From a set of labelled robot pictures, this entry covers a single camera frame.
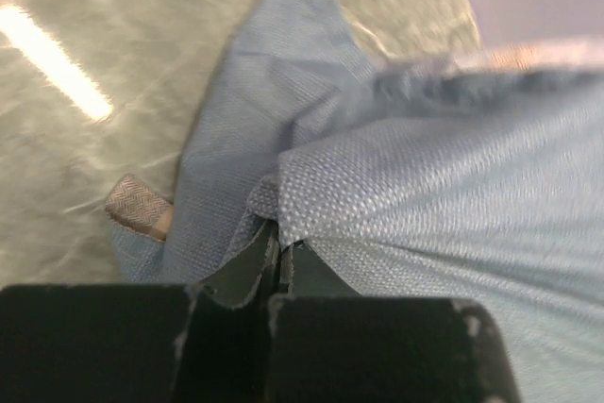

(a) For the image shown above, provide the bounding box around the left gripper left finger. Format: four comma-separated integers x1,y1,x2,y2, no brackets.
1,223,278,402

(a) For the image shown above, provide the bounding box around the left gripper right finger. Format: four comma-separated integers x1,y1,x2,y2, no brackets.
266,244,520,402

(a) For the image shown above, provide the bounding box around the blue plaid pillowcase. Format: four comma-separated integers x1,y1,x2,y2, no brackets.
106,0,603,402

